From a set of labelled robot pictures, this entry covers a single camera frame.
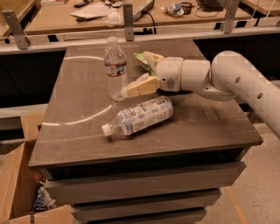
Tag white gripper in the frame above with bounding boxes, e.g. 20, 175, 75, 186
121, 51, 184, 98

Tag clear water bottle red label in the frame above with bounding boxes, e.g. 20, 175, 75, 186
103, 37, 128, 102

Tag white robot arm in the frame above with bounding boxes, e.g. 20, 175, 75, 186
121, 51, 280, 137

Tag water bottle white blue label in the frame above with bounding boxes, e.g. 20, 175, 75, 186
102, 96, 173, 137

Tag green chip bag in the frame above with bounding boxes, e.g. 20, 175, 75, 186
134, 53, 154, 76

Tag crumpled wrapper on desk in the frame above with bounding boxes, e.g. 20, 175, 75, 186
162, 3, 184, 17

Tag white papers on desk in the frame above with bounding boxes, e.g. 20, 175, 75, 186
71, 2, 109, 18

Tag grey drawer cabinet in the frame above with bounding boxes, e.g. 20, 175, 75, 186
29, 45, 262, 224

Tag wooden desk in background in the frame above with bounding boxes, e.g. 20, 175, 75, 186
25, 0, 227, 35

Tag metal railing with posts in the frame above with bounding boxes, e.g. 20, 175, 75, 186
0, 0, 280, 55

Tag snack packet in box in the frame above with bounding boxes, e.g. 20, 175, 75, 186
31, 182, 58, 212

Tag cardboard box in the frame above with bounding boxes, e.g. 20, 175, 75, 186
0, 112, 79, 224

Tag black cable on desk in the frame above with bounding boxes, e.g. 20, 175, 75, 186
141, 10, 158, 35

